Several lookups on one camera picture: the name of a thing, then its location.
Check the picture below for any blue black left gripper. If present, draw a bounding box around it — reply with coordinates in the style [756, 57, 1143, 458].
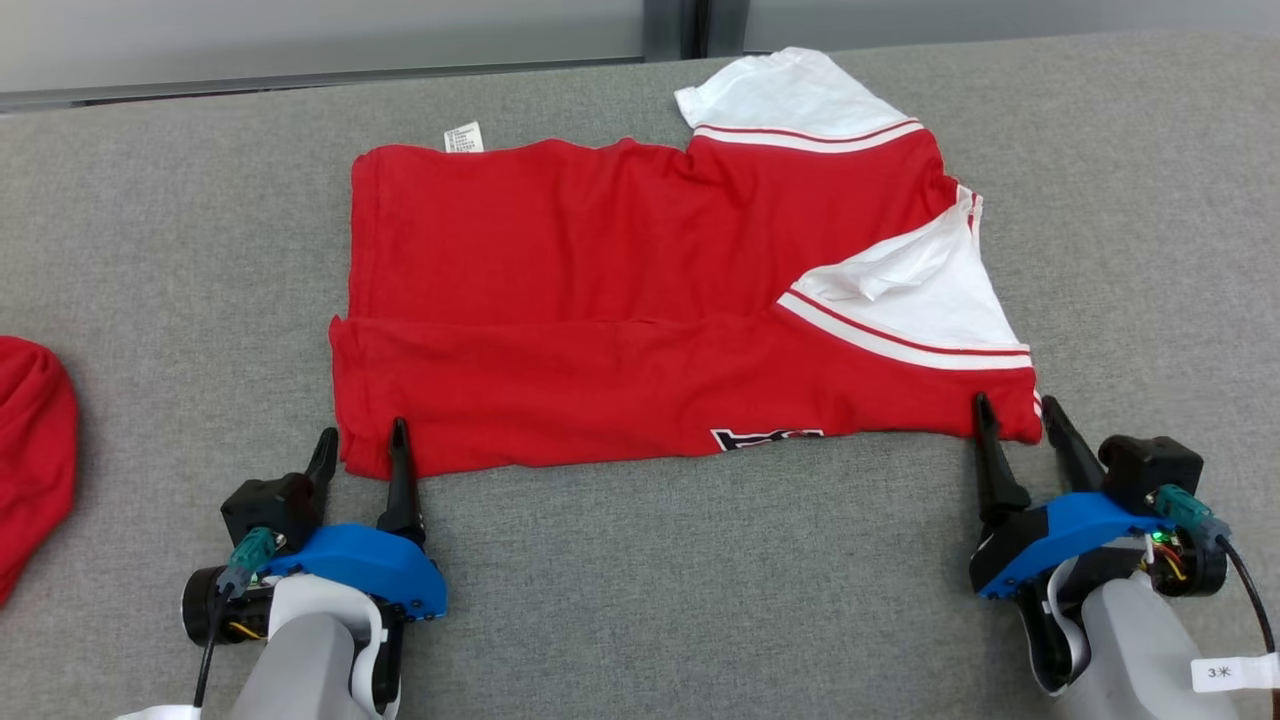
[181, 417, 449, 647]

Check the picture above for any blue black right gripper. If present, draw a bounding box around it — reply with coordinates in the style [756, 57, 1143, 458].
[968, 392, 1230, 602]

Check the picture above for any red shirt with white sleeves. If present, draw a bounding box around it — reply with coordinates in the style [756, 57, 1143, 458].
[330, 47, 1044, 481]

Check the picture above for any red and white garment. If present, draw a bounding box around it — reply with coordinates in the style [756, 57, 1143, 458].
[0, 336, 80, 607]

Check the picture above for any black cable with teal plug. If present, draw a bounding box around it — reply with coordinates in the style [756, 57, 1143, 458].
[192, 527, 280, 709]
[1147, 485, 1280, 661]

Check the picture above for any white printed cable label tag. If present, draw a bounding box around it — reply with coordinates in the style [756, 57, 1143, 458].
[1190, 652, 1280, 694]

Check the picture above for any grey metal floor rail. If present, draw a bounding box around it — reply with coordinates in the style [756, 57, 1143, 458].
[0, 55, 651, 113]

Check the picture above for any grey metal partition post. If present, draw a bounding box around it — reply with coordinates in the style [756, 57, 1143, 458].
[642, 0, 751, 61]

